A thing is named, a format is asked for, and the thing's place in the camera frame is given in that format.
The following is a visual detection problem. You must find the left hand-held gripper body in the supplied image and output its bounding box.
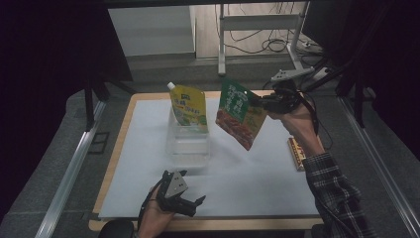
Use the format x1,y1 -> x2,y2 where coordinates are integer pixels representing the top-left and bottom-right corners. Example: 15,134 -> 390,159
157,170 -> 199,218

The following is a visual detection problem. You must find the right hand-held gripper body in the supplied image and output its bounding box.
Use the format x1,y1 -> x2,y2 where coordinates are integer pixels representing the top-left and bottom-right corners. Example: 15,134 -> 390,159
263,67 -> 316,115

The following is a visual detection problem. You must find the clear plastic container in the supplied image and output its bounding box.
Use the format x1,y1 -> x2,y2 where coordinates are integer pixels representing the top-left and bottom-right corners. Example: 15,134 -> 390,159
165,107 -> 212,169

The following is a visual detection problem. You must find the green and red sauce pouch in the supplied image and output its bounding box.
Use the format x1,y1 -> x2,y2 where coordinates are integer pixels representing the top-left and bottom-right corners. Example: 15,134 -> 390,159
215,76 -> 269,152

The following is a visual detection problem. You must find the small gold and red packet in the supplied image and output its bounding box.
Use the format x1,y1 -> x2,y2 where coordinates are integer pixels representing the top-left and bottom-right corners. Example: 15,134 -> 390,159
286,136 -> 307,173

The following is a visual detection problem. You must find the yellow spouted pouch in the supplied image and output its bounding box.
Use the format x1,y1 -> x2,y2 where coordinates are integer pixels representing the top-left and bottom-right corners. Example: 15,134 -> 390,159
165,81 -> 209,135

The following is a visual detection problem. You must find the person's right hand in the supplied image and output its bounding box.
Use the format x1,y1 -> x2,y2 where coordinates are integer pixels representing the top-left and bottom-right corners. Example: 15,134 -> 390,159
268,103 -> 317,140

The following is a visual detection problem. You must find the person's left hand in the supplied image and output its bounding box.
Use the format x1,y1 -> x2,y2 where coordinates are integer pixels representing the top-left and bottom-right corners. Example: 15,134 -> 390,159
138,185 -> 175,238

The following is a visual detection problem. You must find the white power strip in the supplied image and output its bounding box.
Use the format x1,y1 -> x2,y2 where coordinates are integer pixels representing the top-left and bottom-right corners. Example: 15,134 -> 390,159
311,66 -> 332,82

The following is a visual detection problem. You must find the person's left leg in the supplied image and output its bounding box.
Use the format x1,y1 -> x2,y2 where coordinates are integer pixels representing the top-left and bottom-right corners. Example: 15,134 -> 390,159
97,219 -> 137,238

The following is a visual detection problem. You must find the person's leg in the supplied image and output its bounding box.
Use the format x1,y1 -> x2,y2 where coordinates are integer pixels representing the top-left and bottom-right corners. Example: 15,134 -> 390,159
311,222 -> 332,238
97,219 -> 137,238

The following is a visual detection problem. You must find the black metal stand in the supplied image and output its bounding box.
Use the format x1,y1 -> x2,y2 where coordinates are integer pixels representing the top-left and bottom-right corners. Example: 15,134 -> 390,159
83,78 -> 112,132
335,63 -> 368,129

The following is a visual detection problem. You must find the dark curtain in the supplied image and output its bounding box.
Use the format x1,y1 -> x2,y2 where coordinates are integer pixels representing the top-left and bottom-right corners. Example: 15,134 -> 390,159
0,0 -> 134,222
301,0 -> 420,163

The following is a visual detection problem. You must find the person's right leg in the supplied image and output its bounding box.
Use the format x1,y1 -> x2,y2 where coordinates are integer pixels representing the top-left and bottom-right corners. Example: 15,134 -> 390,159
311,222 -> 332,238

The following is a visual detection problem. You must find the white cabinet panel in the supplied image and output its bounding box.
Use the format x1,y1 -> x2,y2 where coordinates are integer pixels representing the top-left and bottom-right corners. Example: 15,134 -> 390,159
107,5 -> 196,58

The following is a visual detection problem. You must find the right hand-held gripper black cable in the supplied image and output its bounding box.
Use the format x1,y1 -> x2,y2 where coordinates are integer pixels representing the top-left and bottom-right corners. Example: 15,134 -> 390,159
296,90 -> 320,137

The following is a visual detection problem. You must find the hand-held gripper black cable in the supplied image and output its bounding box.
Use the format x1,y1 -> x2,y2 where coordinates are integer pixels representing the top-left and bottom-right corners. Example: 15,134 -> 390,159
137,178 -> 165,230
296,90 -> 320,137

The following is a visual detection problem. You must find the left hand-held gripper black cable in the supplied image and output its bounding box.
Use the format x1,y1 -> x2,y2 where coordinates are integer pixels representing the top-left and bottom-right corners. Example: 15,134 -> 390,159
137,178 -> 165,230

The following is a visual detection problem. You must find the tangle of black floor cables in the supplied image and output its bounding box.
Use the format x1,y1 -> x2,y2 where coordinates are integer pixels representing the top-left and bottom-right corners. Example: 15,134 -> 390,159
227,3 -> 325,57

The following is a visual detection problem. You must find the thin black cable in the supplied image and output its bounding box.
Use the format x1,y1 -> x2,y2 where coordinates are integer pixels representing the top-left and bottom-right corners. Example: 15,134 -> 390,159
316,115 -> 335,152

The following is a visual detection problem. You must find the white metal desk frame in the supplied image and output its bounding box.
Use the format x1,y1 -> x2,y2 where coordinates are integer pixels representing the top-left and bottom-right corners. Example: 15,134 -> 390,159
216,1 -> 307,77

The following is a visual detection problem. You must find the black floor bracket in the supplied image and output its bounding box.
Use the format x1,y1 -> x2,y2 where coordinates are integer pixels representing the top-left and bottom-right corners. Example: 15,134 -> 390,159
87,131 -> 111,155

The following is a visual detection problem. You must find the aluminium floor rail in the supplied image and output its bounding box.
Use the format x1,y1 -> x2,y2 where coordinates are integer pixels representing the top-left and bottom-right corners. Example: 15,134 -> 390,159
34,99 -> 107,238
339,96 -> 420,238

